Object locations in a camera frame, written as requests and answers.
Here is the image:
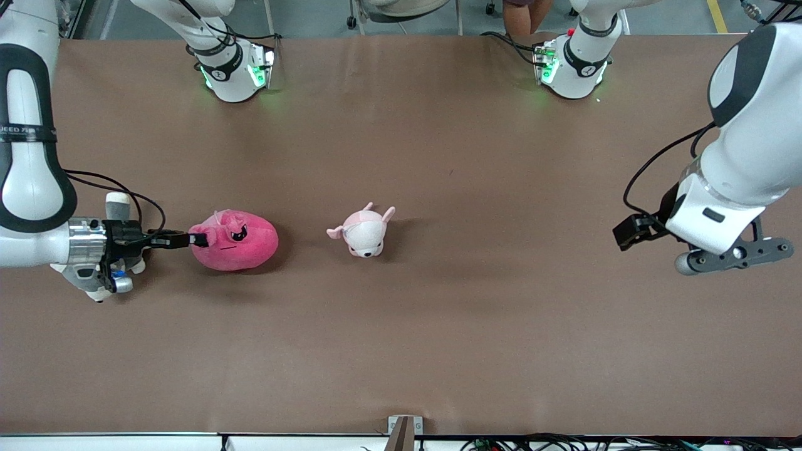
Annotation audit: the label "grey white plush husky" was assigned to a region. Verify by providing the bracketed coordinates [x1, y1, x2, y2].
[50, 192, 147, 303]

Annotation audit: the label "black right arm base cable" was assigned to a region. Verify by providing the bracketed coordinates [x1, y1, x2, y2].
[179, 0, 283, 39]

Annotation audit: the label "person's bare legs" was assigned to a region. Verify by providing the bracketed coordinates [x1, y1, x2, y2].
[503, 0, 553, 35]

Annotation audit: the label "black left arm base cable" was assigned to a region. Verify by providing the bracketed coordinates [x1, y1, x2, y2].
[481, 31, 541, 66]

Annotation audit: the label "pale pink plush dog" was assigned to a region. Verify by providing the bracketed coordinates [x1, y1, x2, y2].
[326, 202, 397, 259]

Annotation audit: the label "metal table edge bracket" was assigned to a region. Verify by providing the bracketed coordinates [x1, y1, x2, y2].
[387, 415, 424, 451]

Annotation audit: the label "hot pink plush toy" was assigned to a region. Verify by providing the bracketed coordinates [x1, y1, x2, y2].
[188, 209, 279, 272]

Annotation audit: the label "black cable bundle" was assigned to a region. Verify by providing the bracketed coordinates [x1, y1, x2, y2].
[461, 433, 802, 451]

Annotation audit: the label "office chair base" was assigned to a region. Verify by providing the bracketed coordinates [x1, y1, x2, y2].
[346, 0, 464, 35]

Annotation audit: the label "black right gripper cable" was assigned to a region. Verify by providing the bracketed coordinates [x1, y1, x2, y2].
[63, 169, 167, 234]

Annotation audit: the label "black arm base cable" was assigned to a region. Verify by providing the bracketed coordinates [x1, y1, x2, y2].
[179, 0, 283, 39]
[481, 31, 541, 66]

